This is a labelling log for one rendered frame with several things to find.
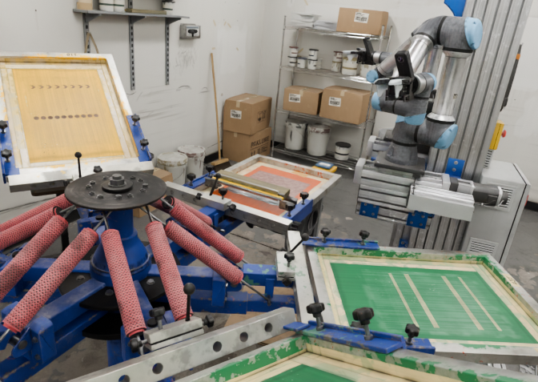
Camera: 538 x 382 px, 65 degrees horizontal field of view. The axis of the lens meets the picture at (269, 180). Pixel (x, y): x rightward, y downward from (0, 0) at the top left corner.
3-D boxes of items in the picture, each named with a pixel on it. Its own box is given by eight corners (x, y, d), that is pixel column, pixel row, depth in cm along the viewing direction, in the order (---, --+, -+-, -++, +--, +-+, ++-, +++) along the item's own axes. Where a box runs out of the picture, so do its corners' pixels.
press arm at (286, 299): (462, 315, 157) (466, 302, 155) (470, 325, 151) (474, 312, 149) (126, 298, 149) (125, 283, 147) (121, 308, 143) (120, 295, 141)
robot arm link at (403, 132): (399, 134, 203) (404, 107, 198) (425, 142, 195) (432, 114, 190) (387, 138, 195) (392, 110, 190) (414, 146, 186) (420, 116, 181)
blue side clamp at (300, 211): (303, 208, 214) (304, 196, 211) (311, 211, 212) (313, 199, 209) (275, 231, 189) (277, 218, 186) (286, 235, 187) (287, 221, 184)
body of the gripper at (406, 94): (403, 102, 141) (419, 99, 150) (406, 76, 139) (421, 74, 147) (383, 101, 146) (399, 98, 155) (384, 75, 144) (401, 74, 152)
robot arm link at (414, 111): (400, 118, 171) (406, 90, 166) (427, 124, 164) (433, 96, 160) (391, 120, 165) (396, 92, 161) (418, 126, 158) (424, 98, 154)
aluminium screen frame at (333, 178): (256, 158, 276) (257, 154, 274) (340, 181, 252) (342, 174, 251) (179, 198, 210) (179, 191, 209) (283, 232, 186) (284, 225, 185)
